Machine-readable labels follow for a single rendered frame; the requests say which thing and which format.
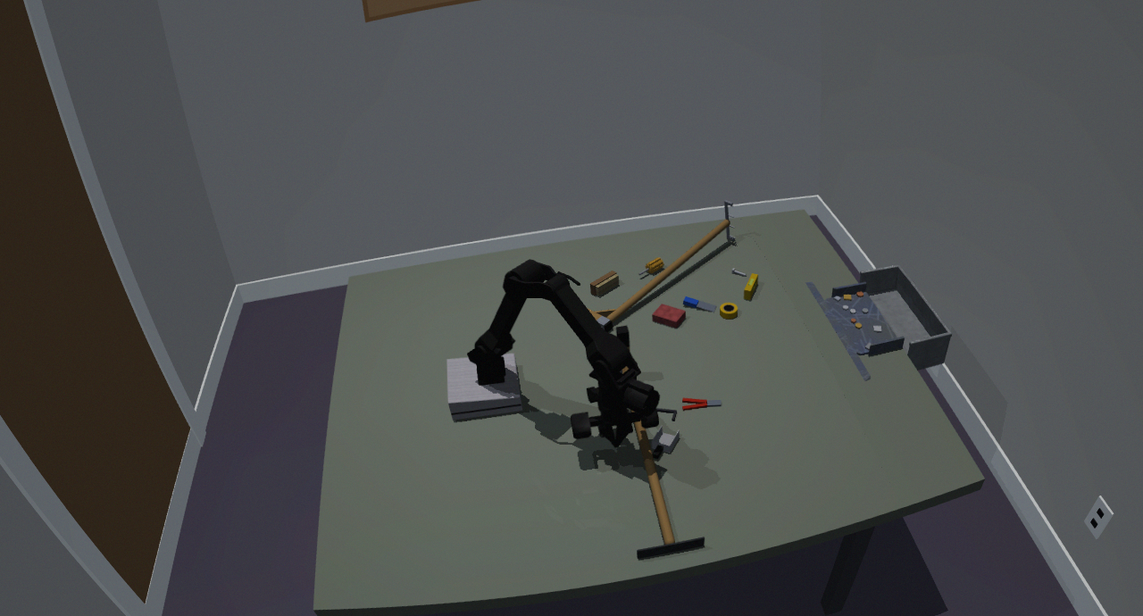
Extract red rectangular block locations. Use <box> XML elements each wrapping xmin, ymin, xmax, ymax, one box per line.
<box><xmin>652</xmin><ymin>304</ymin><xmax>686</xmax><ymax>328</ymax></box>

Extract yellow rectangular block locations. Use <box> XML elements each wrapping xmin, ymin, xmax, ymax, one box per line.
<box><xmin>744</xmin><ymin>273</ymin><xmax>758</xmax><ymax>299</ymax></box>

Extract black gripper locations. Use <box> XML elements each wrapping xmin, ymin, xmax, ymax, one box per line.
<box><xmin>572</xmin><ymin>401</ymin><xmax>660</xmax><ymax>447</ymax></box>

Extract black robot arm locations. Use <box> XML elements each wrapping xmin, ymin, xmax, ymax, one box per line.
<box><xmin>467</xmin><ymin>259</ymin><xmax>660</xmax><ymax>416</ymax></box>

